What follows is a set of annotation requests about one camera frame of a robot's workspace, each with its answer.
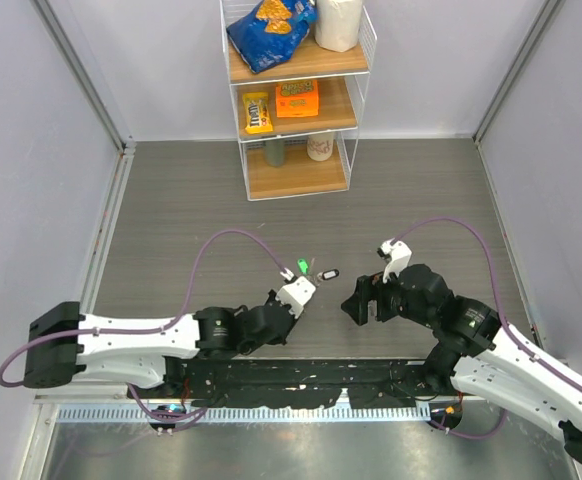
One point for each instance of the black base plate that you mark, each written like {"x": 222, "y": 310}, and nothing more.
{"x": 299, "y": 383}

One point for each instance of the blue chips bag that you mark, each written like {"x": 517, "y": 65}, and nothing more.
{"x": 271, "y": 32}

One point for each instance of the white paper towel roll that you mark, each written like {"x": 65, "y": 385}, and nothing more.
{"x": 338, "y": 24}

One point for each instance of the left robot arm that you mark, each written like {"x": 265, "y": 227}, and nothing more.
{"x": 111, "y": 349}

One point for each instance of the green key tag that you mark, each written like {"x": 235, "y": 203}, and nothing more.
{"x": 301, "y": 265}

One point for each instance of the white printed cup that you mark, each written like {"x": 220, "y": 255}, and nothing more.
{"x": 320, "y": 146}

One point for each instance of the orange snack box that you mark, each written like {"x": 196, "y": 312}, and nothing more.
{"x": 297, "y": 99}

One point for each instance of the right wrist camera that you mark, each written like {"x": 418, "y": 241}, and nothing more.
{"x": 397, "y": 256}

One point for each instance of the yellow candy bag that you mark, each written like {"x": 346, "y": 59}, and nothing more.
{"x": 257, "y": 116}

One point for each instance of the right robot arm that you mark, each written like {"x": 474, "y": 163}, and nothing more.
{"x": 476, "y": 353}

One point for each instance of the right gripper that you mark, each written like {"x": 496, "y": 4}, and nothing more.
{"x": 370, "y": 287}

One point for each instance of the black key tag on organizer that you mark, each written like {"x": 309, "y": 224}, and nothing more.
{"x": 329, "y": 274}

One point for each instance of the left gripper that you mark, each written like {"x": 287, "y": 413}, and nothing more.
{"x": 283, "y": 337}

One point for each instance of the white wire shelf unit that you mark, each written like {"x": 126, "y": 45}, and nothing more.
{"x": 298, "y": 123}

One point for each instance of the white slotted cable duct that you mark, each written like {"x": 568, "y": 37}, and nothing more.
{"x": 340, "y": 412}

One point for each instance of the grey green can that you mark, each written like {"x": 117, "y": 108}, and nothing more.
{"x": 275, "y": 152}

